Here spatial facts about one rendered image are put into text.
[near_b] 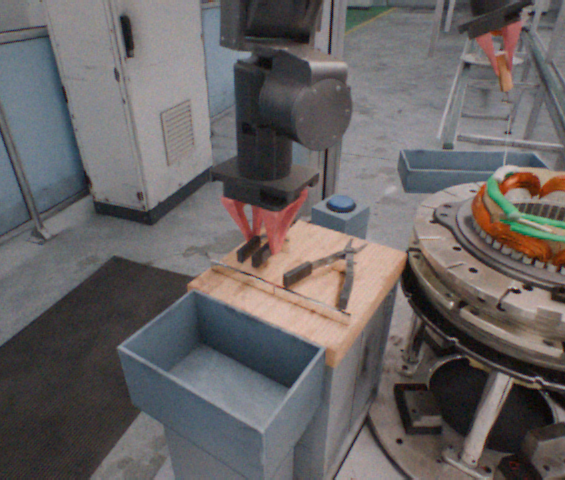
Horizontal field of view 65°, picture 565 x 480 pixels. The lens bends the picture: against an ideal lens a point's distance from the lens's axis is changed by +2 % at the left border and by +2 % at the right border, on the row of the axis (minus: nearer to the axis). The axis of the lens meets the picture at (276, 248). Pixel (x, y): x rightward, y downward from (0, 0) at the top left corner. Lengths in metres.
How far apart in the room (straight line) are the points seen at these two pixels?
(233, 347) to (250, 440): 0.15
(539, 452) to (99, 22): 2.38
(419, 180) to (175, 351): 0.52
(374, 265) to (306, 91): 0.26
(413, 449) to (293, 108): 0.51
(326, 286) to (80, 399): 1.47
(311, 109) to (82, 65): 2.37
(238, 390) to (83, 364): 1.53
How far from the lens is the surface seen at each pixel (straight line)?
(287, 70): 0.38
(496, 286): 0.50
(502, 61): 0.84
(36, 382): 2.00
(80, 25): 2.63
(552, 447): 0.71
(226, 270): 0.51
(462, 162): 0.95
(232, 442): 0.42
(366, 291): 0.50
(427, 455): 0.71
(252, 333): 0.48
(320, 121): 0.37
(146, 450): 1.68
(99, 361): 1.98
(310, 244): 0.57
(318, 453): 0.57
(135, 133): 2.62
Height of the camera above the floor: 1.37
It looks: 33 degrees down
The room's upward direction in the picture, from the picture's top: straight up
